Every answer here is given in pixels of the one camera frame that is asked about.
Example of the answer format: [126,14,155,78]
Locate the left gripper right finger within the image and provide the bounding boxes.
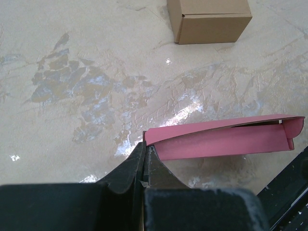
[144,145,270,231]

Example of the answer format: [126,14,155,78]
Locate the brown cardboard box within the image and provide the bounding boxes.
[167,0,252,45]

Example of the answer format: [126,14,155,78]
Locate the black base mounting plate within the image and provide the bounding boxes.
[257,148,308,231]

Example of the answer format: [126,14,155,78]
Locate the pink paper box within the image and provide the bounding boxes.
[143,114,305,160]

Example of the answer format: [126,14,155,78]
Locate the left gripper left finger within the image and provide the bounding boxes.
[0,142,146,231]

